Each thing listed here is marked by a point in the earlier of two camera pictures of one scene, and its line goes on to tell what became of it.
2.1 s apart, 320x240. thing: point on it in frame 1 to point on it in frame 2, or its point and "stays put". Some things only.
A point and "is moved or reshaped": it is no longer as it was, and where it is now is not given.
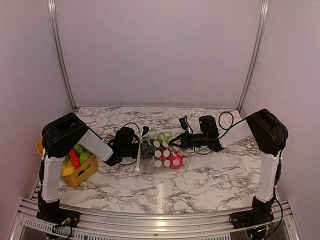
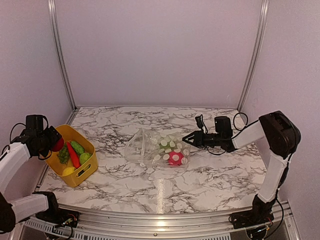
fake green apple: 83,157 stays put
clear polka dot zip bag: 157,154 is moved or reshaped
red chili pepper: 75,158 stays put
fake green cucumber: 79,149 stays put
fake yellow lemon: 67,171 stays put
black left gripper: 148,152 to 54,136
